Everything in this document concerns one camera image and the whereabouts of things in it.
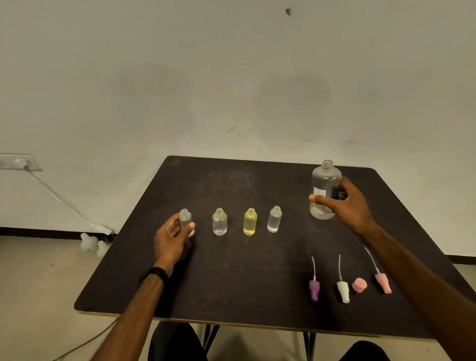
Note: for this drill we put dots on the person's right forearm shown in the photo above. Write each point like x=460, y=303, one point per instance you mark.
x=420, y=290

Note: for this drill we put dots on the black table leg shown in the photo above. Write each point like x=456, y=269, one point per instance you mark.
x=309, y=347
x=210, y=336

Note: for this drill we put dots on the small yellow bottle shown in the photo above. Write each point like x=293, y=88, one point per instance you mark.
x=250, y=225

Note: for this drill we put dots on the pink spray cap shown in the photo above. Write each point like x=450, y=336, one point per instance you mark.
x=383, y=283

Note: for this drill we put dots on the large clear plastic bottle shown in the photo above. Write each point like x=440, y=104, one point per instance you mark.
x=325, y=182

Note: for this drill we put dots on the small clear bottle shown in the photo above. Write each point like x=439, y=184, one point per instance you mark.
x=184, y=219
x=274, y=222

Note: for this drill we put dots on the white spray cap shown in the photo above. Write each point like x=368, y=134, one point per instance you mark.
x=343, y=291

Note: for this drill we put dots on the small purple-tinted bottle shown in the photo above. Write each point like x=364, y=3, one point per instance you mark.
x=219, y=225

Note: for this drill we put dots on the black wristband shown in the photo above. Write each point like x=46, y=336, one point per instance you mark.
x=158, y=271

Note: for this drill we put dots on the white plastic floor object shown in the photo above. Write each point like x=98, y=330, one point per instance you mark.
x=89, y=243

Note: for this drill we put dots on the person's right leg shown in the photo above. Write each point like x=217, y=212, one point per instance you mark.
x=364, y=353

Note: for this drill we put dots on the pink round cap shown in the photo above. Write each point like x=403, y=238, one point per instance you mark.
x=359, y=285

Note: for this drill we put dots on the person's right hand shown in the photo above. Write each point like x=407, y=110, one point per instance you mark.
x=353, y=212

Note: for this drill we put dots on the person's left hand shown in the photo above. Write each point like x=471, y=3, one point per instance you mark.
x=167, y=247

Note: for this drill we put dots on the purple spray cap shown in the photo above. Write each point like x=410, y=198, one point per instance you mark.
x=314, y=289

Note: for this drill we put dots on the person's left forearm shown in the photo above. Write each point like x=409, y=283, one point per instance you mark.
x=130, y=320

